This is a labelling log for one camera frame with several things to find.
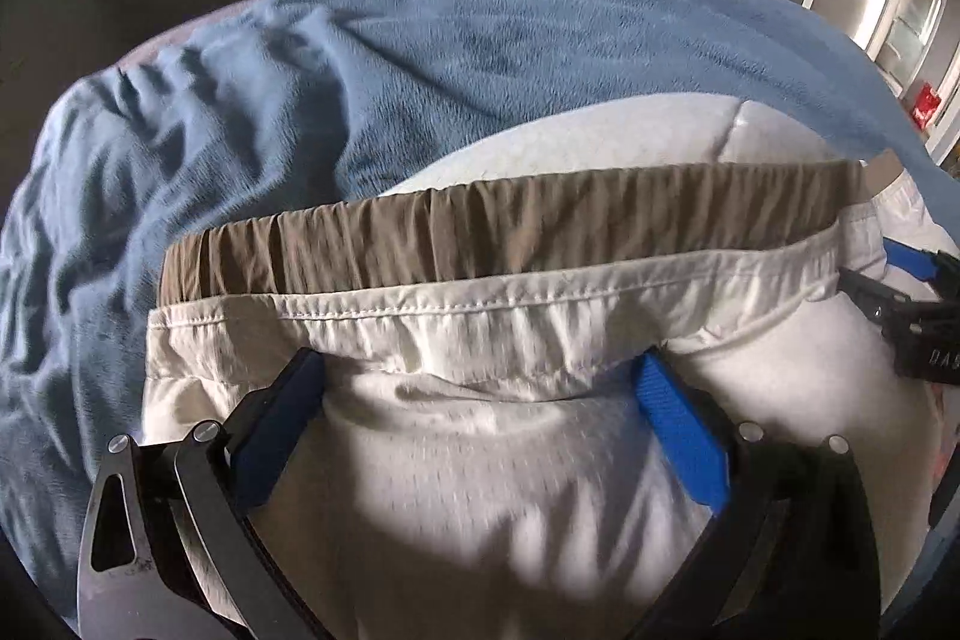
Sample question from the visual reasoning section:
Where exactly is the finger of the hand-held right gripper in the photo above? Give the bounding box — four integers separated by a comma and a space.
883, 239, 960, 300
836, 265, 912, 333

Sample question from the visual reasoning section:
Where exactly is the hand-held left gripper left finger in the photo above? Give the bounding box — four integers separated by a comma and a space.
77, 347, 335, 640

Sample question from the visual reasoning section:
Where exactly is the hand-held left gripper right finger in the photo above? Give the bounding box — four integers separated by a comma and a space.
622, 347, 880, 640

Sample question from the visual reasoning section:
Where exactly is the cream hooded puffer jacket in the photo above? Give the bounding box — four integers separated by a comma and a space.
142, 92, 960, 640

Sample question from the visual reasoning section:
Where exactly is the red box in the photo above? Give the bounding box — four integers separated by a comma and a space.
913, 83, 943, 125

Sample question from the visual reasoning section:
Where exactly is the glass panel door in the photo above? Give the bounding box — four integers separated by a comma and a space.
870, 0, 950, 80

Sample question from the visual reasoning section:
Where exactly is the blue fleece blanket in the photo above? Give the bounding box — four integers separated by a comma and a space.
0, 0, 960, 618

